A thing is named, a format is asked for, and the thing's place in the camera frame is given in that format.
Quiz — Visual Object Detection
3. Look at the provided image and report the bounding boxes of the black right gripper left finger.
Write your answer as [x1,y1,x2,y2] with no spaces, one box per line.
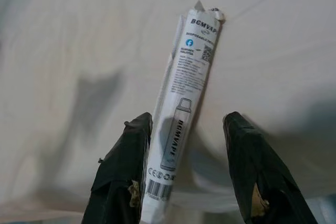
[81,112,154,224]

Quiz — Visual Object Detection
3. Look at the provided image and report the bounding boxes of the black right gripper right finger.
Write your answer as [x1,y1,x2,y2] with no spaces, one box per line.
[222,111,320,224]

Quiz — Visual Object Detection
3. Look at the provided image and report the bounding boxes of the white vape package tube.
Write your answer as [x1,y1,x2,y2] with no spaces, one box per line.
[140,0,227,221]

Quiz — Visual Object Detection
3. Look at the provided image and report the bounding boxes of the cream sheeted bed mattress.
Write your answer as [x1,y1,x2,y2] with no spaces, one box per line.
[0,0,336,224]

